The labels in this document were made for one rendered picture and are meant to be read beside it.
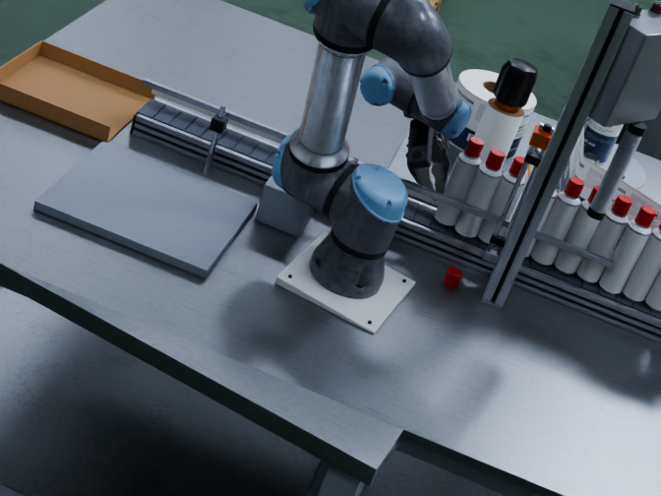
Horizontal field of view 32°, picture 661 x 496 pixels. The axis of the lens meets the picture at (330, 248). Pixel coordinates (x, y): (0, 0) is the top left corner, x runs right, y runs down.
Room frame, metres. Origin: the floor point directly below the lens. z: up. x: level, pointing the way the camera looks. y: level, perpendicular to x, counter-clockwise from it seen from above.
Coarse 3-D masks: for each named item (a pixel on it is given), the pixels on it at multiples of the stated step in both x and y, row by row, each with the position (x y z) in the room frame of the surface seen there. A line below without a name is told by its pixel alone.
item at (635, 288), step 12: (660, 228) 2.15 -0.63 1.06; (648, 240) 2.15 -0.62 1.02; (660, 240) 2.13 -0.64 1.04; (648, 252) 2.13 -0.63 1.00; (660, 252) 2.13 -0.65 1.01; (636, 264) 2.15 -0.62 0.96; (648, 264) 2.13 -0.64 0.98; (660, 264) 2.13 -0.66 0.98; (636, 276) 2.13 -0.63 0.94; (648, 276) 2.13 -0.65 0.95; (624, 288) 2.15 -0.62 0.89; (636, 288) 2.13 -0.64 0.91; (648, 288) 2.14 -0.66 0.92; (636, 300) 2.13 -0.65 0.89
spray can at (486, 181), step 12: (492, 156) 2.17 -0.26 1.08; (504, 156) 2.17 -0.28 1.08; (480, 168) 2.17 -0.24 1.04; (492, 168) 2.17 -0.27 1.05; (480, 180) 2.16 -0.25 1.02; (492, 180) 2.16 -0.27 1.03; (468, 192) 2.18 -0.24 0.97; (480, 192) 2.16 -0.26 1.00; (492, 192) 2.16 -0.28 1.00; (480, 204) 2.16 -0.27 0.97; (468, 216) 2.16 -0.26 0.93; (456, 228) 2.17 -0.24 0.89; (468, 228) 2.16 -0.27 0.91
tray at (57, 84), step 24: (48, 48) 2.42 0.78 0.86; (0, 72) 2.24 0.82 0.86; (24, 72) 2.32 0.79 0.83; (48, 72) 2.36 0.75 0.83; (72, 72) 2.40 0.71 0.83; (96, 72) 2.41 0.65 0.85; (120, 72) 2.41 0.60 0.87; (0, 96) 2.17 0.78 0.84; (24, 96) 2.16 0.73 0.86; (48, 96) 2.25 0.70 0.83; (72, 96) 2.28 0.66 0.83; (96, 96) 2.32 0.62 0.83; (120, 96) 2.36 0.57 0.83; (144, 96) 2.39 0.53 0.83; (72, 120) 2.15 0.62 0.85; (96, 120) 2.21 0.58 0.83; (120, 120) 2.25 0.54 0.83
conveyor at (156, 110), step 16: (144, 112) 2.23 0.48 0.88; (160, 112) 2.26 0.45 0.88; (176, 112) 2.28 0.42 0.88; (176, 128) 2.22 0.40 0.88; (192, 128) 2.24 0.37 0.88; (208, 128) 2.26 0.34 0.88; (224, 144) 2.21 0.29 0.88; (240, 144) 2.24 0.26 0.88; (256, 144) 2.26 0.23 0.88; (272, 160) 2.21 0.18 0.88; (416, 208) 2.22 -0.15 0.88; (432, 224) 2.17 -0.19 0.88; (464, 240) 2.15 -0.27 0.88; (544, 272) 2.13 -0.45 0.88; (592, 288) 2.13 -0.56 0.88; (624, 304) 2.11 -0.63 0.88; (640, 304) 2.13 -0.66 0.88
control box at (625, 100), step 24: (648, 24) 2.06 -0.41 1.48; (624, 48) 2.01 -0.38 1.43; (648, 48) 2.01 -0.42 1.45; (624, 72) 2.00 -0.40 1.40; (648, 72) 2.04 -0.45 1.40; (600, 96) 2.01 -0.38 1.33; (624, 96) 2.00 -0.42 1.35; (648, 96) 2.07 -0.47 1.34; (600, 120) 2.00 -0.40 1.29; (624, 120) 2.03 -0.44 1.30
